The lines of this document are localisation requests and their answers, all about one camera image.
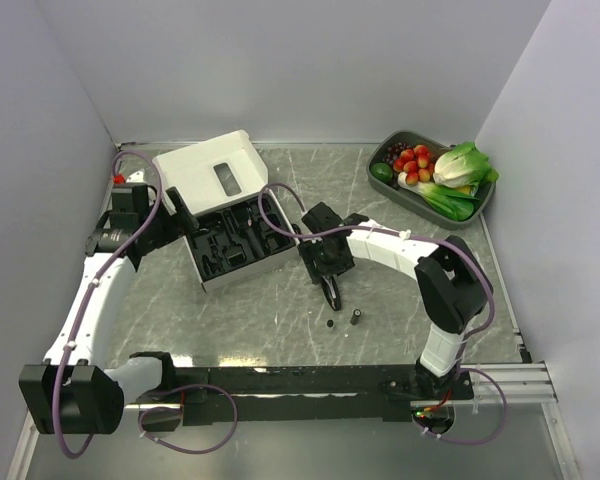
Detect black silver hair trimmer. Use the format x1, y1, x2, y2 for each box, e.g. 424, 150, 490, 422
321, 276, 342, 311

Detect black cylindrical trimmer attachment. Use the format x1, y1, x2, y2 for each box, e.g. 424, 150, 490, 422
350, 309, 362, 325

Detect white box with black tray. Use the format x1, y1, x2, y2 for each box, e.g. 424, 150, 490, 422
154, 130, 298, 292

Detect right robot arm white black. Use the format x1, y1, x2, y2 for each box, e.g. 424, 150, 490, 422
298, 203, 493, 399

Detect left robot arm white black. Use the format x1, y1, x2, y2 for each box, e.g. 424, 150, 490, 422
19, 183, 199, 435

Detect dark grey food tray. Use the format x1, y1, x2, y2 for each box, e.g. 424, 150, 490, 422
367, 131, 499, 230

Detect green avocado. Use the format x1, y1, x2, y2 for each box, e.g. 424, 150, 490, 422
370, 162, 394, 184

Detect dark purple grapes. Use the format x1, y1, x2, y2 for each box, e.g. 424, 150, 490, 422
383, 142, 411, 167

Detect red strawberries cluster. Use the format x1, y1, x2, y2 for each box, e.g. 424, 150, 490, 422
392, 144, 435, 186

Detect bok choy vegetable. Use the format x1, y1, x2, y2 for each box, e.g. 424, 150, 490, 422
397, 172, 478, 221

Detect green white cabbage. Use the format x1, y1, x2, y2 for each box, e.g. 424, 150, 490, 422
433, 142, 499, 188

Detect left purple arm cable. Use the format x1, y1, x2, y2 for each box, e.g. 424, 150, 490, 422
52, 150, 164, 459

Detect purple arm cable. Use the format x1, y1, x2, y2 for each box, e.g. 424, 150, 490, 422
257, 182, 495, 346
52, 150, 164, 459

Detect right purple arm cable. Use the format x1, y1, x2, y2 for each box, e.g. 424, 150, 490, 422
257, 182, 495, 346

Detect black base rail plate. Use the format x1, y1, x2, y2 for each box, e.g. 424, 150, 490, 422
136, 364, 474, 426

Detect aluminium profile rail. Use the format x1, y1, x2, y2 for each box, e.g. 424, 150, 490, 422
465, 363, 557, 404

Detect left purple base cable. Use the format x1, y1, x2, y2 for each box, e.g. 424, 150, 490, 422
137, 384, 239, 455

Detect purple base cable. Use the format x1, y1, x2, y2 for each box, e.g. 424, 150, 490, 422
137, 384, 239, 455
413, 367, 508, 445

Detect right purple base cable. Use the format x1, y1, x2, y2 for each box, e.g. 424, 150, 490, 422
413, 367, 508, 445

